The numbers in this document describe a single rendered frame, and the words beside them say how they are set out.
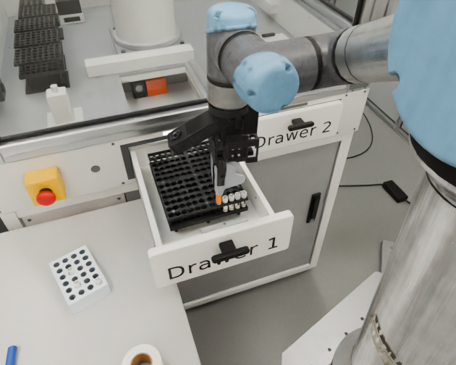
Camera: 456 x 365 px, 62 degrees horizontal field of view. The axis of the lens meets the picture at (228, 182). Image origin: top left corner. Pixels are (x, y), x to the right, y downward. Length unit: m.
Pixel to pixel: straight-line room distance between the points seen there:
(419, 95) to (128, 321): 0.73
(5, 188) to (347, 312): 0.81
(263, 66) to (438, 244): 0.31
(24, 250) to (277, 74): 0.75
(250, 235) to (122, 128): 0.39
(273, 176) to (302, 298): 0.71
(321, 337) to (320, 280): 0.99
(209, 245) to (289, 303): 1.03
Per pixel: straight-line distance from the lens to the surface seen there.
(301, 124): 1.03
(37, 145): 0.94
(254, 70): 0.49
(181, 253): 0.73
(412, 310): 0.30
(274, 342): 1.64
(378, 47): 0.48
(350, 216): 2.09
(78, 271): 0.89
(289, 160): 1.19
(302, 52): 0.54
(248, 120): 0.68
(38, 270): 0.98
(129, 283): 0.89
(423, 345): 0.32
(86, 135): 0.92
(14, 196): 1.04
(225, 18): 0.58
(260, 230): 0.76
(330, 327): 0.84
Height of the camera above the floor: 1.50
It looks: 44 degrees down
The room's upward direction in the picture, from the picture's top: straight up
